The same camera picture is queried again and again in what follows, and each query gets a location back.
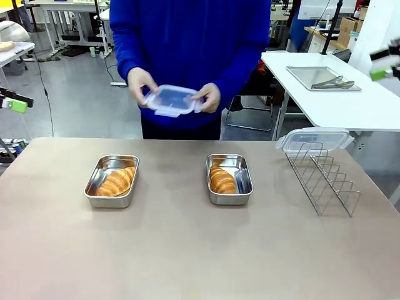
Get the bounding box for person's right forearm blue sleeve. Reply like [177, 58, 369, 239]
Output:
[112, 37, 151, 83]

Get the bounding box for black floor cable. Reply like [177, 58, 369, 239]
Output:
[33, 51, 54, 138]

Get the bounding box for metal tongs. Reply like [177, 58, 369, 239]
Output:
[311, 75, 356, 89]

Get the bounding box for large cardboard box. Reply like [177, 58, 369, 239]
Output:
[338, 17, 365, 34]

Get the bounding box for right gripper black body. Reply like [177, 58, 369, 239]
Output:
[387, 43, 400, 79]

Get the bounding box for group of drink cans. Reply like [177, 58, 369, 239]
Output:
[0, 139, 28, 163]

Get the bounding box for metal wire lid rack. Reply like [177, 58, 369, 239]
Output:
[286, 142, 362, 218]

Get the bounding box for person's left forearm blue sleeve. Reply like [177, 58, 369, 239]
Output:
[214, 52, 267, 103]

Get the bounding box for person's right hand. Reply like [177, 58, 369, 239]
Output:
[127, 67, 157, 109]

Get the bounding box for large white table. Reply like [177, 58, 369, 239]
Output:
[261, 51, 400, 141]

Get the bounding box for rectangular steel container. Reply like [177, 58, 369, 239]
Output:
[206, 153, 254, 206]
[83, 154, 140, 209]

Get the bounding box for person's left hand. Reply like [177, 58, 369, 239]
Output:
[190, 83, 221, 114]

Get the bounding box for golden croissant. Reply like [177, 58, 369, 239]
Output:
[209, 166, 236, 194]
[95, 166, 137, 197]

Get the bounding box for black metal chair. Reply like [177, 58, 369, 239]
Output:
[224, 84, 284, 132]

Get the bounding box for person's body blue hoodie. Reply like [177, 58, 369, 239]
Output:
[109, 0, 271, 141]

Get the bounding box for small cardboard box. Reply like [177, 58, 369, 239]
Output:
[337, 30, 353, 48]

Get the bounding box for clear plastic clip lid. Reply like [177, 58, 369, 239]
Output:
[274, 127, 356, 158]
[139, 84, 206, 118]

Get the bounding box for clear plastic dome cover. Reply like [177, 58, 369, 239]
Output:
[0, 20, 34, 43]

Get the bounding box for black stand pole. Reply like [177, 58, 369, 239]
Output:
[321, 0, 344, 56]

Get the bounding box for wooden top desk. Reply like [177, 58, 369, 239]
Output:
[304, 26, 349, 51]

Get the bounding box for metal baking tray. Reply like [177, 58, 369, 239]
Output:
[286, 66, 363, 92]

